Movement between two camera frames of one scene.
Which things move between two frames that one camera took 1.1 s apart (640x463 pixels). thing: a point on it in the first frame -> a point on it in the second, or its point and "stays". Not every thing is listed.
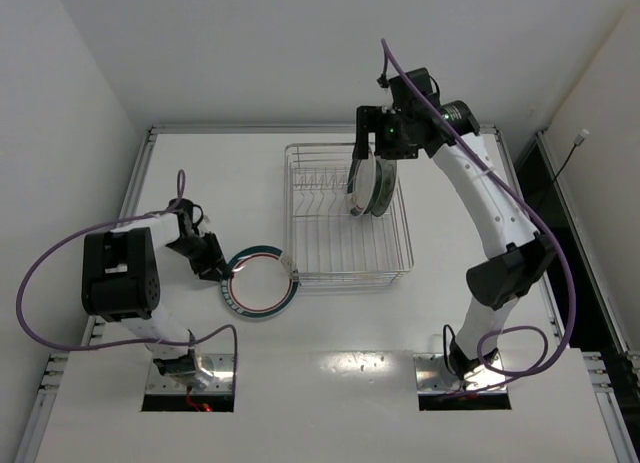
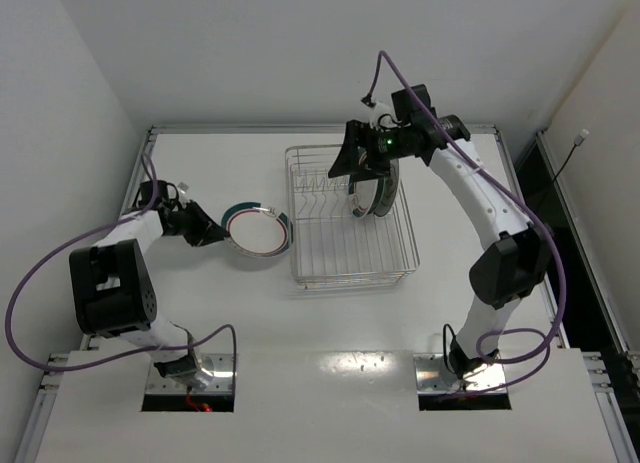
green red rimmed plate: [361, 183] stays
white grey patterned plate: [389, 170] stays
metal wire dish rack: [324, 244] stays
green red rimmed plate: [262, 282] -> [256, 230]
